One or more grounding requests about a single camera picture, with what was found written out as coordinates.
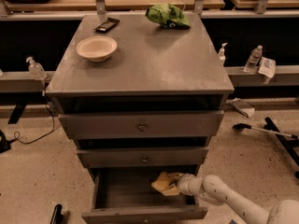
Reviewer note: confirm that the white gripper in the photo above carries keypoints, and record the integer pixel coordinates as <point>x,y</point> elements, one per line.
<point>186,183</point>

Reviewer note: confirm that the yellow sponge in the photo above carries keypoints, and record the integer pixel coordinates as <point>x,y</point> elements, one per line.
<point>166,183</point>

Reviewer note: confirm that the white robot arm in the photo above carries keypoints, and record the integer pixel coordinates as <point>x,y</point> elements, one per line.
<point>213,190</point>

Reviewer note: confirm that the grey open bottom drawer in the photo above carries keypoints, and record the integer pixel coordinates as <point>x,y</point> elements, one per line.
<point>125,196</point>

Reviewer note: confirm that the grey wooden drawer cabinet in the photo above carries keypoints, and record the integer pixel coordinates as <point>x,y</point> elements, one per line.
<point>152,70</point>

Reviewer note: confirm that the folded paper on floor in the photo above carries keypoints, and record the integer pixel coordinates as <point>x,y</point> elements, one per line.
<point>242,107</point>

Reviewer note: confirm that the black object bottom left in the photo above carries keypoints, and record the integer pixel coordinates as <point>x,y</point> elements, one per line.
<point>59,215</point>

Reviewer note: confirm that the white pump bottle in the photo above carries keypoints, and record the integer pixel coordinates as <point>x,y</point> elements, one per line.
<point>221,53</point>

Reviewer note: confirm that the white wipes packet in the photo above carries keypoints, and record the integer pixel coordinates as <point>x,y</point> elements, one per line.
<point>267,67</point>

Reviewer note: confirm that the clear plastic water bottle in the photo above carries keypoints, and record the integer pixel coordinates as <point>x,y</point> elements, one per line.
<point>253,59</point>

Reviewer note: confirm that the white paper bowl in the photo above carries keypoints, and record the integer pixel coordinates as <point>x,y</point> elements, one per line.
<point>96,48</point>

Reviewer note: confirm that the black snack bar wrapper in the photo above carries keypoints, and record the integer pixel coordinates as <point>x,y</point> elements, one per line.
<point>107,25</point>

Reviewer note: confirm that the clear sanitizer pump bottle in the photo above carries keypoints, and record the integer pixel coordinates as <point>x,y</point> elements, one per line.
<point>35,69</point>

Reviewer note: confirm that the black handled metal rod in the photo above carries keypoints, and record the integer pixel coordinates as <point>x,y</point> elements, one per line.
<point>242,126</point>

